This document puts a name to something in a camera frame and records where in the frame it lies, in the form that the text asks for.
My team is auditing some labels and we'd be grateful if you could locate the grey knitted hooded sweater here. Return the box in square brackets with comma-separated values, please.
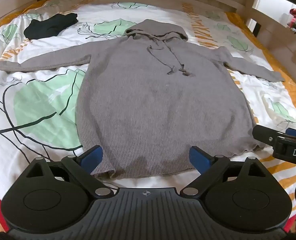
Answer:
[0, 19, 285, 180]

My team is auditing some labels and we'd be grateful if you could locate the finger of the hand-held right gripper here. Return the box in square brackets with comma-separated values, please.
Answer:
[252, 125, 296, 146]

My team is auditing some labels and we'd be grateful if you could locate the orange bed sheet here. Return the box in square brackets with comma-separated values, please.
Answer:
[225, 11, 296, 130]

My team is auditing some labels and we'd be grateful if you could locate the leaf-print white quilt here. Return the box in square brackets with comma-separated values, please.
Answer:
[0, 0, 296, 205]

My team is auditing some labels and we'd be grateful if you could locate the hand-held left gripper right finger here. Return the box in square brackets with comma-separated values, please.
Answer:
[180, 146, 263, 197]

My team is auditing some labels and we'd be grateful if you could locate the wooden side frame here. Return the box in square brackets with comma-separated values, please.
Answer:
[240, 0, 296, 63]

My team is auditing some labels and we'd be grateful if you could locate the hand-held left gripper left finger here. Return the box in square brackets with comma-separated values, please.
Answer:
[26, 145, 115, 197]

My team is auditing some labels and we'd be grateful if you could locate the black folded cloth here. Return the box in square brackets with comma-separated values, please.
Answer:
[24, 13, 78, 40]

